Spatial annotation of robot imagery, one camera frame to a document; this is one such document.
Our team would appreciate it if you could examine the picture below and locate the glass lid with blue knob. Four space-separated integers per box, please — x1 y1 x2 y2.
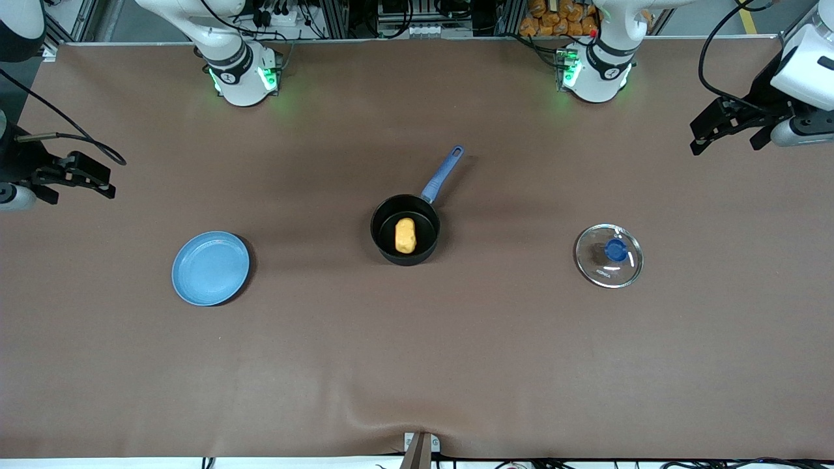
574 223 644 289

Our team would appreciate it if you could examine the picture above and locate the yellow potato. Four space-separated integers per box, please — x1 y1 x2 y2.
394 218 418 255

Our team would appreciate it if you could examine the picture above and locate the blue plate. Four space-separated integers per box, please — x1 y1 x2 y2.
171 231 251 307

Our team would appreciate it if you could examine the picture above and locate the bag of orange items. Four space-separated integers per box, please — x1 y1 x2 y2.
519 0 599 38

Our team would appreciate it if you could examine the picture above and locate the white power strip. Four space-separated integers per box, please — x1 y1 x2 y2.
251 0 308 28

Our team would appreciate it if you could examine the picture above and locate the brown table mat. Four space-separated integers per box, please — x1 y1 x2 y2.
0 36 834 461

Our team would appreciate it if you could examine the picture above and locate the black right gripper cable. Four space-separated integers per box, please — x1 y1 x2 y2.
0 68 127 166

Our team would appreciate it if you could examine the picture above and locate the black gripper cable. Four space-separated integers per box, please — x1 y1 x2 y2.
0 68 127 166
698 0 776 108

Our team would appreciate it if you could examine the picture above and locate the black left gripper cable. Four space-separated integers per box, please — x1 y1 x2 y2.
698 0 776 108

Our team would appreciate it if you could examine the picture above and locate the aluminium frame profile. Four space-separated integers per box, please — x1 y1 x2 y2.
779 0 823 54
39 0 98 63

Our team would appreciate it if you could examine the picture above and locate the black pot with blue handle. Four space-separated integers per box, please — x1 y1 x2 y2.
369 145 465 266

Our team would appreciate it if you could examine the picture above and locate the metal table clamp bracket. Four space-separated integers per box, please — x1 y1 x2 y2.
399 431 441 469

